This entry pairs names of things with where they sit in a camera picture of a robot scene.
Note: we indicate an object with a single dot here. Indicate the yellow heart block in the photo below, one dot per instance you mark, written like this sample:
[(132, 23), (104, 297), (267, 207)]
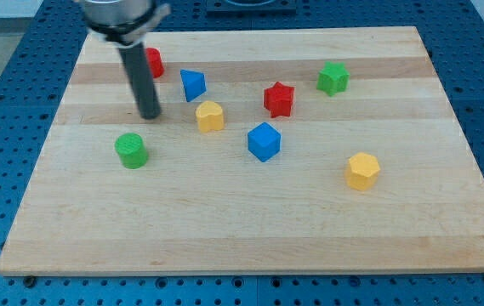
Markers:
[(210, 117)]

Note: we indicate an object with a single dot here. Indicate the green cylinder block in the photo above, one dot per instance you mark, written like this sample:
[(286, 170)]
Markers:
[(131, 150)]

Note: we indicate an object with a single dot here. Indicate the green star block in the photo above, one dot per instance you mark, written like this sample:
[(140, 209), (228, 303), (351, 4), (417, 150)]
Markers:
[(333, 78)]

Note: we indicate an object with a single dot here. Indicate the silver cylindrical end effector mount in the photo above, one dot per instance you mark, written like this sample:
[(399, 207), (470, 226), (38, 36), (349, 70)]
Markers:
[(123, 22)]

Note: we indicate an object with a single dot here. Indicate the yellow hexagon block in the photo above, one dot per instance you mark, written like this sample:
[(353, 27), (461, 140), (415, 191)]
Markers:
[(362, 171)]

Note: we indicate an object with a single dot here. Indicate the blue cube block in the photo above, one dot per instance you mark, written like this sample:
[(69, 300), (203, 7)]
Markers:
[(264, 141)]

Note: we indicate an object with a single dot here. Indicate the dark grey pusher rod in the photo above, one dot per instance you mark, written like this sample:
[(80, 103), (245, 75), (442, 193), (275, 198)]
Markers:
[(141, 81)]

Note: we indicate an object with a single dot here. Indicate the red star block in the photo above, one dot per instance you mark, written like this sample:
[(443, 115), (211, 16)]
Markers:
[(278, 100)]

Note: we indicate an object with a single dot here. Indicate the wooden board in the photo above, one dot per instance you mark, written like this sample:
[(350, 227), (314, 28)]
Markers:
[(203, 204)]

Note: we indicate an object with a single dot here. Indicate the red cylinder block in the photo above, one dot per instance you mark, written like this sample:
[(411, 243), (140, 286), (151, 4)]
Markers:
[(154, 58)]

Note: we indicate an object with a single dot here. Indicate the blue triangle block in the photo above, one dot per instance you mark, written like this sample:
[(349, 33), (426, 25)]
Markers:
[(194, 84)]

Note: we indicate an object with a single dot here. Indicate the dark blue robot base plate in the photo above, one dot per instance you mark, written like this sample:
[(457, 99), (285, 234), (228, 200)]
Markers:
[(228, 7)]

